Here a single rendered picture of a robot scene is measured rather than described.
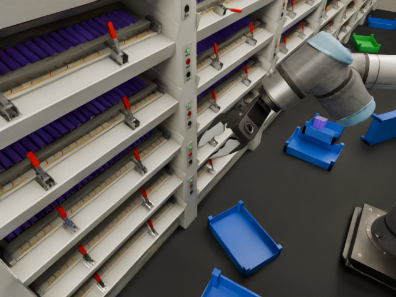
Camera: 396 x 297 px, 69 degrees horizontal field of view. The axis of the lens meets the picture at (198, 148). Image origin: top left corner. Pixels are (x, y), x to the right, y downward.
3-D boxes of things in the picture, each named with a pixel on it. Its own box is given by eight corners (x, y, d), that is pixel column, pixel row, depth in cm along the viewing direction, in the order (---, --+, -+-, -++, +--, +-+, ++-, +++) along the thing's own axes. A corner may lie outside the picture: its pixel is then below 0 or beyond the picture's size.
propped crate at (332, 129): (312, 122, 204) (316, 112, 201) (341, 133, 196) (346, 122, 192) (300, 132, 181) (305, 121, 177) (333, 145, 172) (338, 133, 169)
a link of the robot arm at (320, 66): (363, 68, 56) (336, 30, 52) (308, 108, 61) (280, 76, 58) (345, 54, 64) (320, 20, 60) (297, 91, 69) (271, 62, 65)
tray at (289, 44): (310, 36, 191) (323, 17, 180) (271, 71, 155) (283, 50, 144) (285, 21, 195) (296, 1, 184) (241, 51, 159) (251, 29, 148)
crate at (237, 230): (279, 256, 131) (283, 247, 125) (244, 279, 123) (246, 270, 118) (240, 208, 150) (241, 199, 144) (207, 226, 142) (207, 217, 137)
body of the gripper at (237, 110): (243, 133, 75) (281, 104, 70) (240, 145, 68) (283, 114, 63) (224, 111, 74) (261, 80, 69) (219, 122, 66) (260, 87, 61)
